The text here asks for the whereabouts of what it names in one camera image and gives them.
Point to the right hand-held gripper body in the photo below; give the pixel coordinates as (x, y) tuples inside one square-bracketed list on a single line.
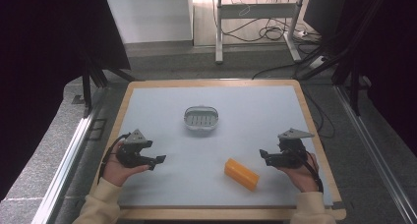
[(290, 150)]

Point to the white cabinet panel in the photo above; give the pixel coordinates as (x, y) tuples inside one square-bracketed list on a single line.
[(149, 17)]

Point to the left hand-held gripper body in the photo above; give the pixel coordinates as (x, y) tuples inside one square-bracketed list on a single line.
[(131, 148)]

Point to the orange soap bar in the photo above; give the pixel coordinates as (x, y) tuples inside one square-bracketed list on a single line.
[(241, 174)]

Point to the clear grey soap dish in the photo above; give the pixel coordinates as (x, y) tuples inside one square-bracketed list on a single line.
[(201, 118)]

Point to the dark curtain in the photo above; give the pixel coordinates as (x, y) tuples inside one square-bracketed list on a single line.
[(42, 70), (393, 70)]

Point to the aluminium floor rail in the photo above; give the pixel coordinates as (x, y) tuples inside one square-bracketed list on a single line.
[(377, 152), (62, 165)]

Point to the white desk frame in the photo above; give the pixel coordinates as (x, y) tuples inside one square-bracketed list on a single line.
[(255, 11)]

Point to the pale blue table mat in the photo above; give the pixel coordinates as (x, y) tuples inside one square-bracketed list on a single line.
[(196, 152)]

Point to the person's right hand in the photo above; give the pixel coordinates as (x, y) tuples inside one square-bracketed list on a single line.
[(303, 178)]

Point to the white power strip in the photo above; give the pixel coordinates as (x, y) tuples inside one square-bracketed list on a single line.
[(317, 62)]

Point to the black metal stand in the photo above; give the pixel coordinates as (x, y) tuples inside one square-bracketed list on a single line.
[(352, 83), (90, 76)]

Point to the person's left hand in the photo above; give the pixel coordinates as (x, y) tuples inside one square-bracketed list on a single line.
[(118, 171)]

